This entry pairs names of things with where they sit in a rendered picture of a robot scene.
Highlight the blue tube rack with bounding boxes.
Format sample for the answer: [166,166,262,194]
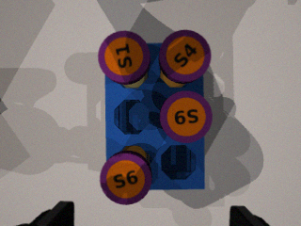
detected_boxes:
[105,43,205,190]

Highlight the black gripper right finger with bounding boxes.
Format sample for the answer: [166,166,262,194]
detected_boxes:
[230,206,270,226]

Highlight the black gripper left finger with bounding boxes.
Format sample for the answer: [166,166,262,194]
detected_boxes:
[17,201,74,226]

